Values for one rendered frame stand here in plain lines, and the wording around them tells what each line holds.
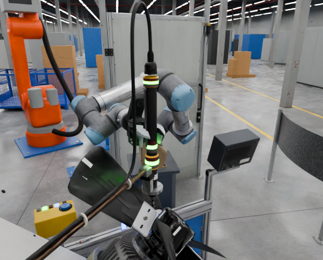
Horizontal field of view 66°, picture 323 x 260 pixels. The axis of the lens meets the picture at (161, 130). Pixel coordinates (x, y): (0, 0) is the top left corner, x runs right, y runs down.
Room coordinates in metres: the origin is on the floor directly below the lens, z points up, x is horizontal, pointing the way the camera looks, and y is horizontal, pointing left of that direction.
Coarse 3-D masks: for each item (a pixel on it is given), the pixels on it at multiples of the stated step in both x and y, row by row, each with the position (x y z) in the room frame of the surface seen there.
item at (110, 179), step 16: (80, 160) 0.62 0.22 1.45; (96, 160) 0.66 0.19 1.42; (112, 160) 0.71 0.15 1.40; (96, 176) 0.61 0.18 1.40; (112, 176) 0.65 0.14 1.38; (80, 192) 0.54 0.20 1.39; (96, 192) 0.58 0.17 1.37; (128, 192) 0.64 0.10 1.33; (112, 208) 0.58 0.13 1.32; (128, 208) 0.61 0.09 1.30; (128, 224) 0.58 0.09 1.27
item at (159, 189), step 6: (150, 168) 0.67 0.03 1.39; (144, 174) 0.66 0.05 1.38; (150, 174) 0.67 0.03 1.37; (144, 180) 0.68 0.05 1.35; (150, 180) 0.66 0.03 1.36; (144, 186) 0.68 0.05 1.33; (150, 186) 0.67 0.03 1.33; (162, 186) 0.71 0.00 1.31; (144, 192) 0.68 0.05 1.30; (150, 192) 0.67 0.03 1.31; (156, 192) 0.68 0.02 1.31
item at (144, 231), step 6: (144, 204) 0.65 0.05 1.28; (144, 210) 0.64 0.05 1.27; (150, 210) 0.65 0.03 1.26; (138, 216) 0.62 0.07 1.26; (150, 216) 0.64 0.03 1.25; (138, 222) 0.60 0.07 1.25; (144, 222) 0.61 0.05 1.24; (150, 222) 0.62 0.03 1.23; (138, 228) 0.59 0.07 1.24; (144, 228) 0.60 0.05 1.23; (150, 228) 0.61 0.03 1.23; (144, 234) 0.59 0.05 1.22
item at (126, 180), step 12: (132, 12) 0.64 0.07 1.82; (132, 24) 0.63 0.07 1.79; (132, 36) 0.63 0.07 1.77; (132, 48) 0.63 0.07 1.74; (132, 60) 0.63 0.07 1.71; (132, 72) 0.63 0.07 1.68; (132, 84) 0.63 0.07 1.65; (132, 96) 0.63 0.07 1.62; (132, 108) 0.63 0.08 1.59; (132, 168) 0.61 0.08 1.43; (96, 204) 0.48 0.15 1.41; (84, 216) 0.44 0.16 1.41; (36, 252) 0.34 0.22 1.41
